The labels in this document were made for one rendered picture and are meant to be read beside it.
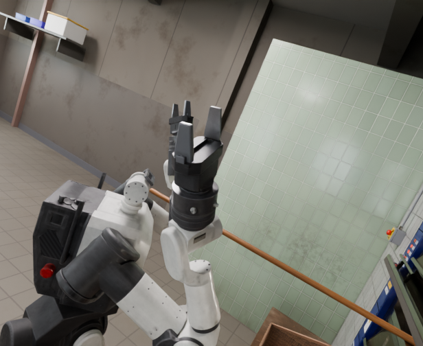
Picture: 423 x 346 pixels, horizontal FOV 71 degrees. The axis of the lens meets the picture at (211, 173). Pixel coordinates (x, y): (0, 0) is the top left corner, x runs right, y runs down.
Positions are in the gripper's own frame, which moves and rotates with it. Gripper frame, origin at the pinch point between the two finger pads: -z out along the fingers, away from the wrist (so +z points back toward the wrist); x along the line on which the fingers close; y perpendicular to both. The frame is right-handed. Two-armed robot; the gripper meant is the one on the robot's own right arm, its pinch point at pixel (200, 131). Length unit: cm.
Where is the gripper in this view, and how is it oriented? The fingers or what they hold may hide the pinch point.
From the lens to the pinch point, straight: 50.4
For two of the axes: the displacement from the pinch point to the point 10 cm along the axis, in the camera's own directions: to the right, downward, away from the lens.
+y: 9.0, 3.0, -3.2
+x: 4.3, -4.1, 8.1
